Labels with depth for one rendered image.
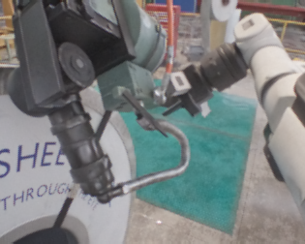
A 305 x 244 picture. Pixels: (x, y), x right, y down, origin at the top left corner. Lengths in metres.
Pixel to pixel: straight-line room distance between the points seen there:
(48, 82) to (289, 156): 0.25
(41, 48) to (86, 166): 0.16
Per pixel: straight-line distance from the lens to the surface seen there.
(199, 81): 0.54
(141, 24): 0.40
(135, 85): 0.37
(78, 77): 0.30
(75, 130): 0.34
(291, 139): 0.27
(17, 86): 0.33
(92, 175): 0.34
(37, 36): 0.30
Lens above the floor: 1.45
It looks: 29 degrees down
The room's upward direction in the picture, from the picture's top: 4 degrees clockwise
